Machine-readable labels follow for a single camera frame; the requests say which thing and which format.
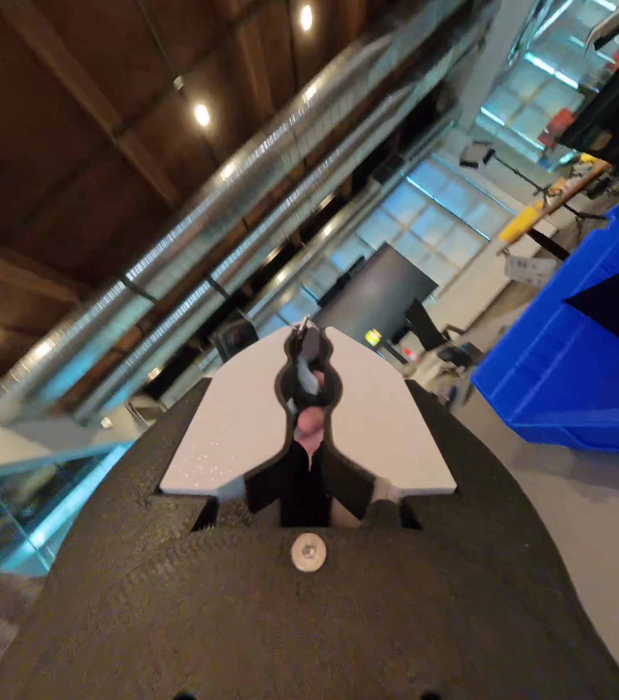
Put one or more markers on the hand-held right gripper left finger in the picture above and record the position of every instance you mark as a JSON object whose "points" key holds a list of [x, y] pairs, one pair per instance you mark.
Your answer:
{"points": [[227, 426]]}

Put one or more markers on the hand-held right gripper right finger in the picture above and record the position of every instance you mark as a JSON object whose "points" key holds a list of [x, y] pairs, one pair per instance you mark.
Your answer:
{"points": [[391, 426]]}

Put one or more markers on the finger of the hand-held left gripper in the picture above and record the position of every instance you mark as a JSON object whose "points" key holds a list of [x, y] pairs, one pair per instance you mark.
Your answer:
{"points": [[307, 377]]}

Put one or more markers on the long metal bolt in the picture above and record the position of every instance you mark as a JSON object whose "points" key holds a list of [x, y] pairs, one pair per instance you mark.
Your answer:
{"points": [[304, 325]]}

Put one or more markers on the blue storage bin with divider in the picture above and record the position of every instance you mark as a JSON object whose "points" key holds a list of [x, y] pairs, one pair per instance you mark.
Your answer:
{"points": [[560, 394]]}

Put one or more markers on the orange traffic cone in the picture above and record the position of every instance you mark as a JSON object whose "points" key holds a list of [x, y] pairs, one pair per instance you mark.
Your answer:
{"points": [[409, 354]]}

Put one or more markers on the black monitor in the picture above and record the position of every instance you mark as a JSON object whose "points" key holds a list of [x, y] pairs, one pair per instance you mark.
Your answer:
{"points": [[380, 290]]}

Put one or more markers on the white printed sign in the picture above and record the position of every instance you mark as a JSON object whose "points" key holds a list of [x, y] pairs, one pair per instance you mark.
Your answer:
{"points": [[530, 269]]}

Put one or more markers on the yellow paper pad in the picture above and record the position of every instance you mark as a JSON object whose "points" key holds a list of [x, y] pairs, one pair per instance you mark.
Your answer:
{"points": [[522, 221]]}

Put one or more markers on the black studio light panel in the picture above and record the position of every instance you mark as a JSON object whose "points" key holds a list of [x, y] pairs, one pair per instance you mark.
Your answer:
{"points": [[476, 156]]}

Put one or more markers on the round ceiling spotlight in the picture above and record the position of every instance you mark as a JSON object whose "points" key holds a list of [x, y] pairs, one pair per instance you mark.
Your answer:
{"points": [[306, 16], [202, 115]]}

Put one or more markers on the wooden desk with black legs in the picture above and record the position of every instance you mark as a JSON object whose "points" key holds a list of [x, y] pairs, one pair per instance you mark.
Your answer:
{"points": [[571, 194]]}

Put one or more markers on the metal air duct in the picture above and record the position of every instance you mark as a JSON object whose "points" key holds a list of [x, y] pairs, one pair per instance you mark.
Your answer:
{"points": [[178, 240], [265, 257]]}

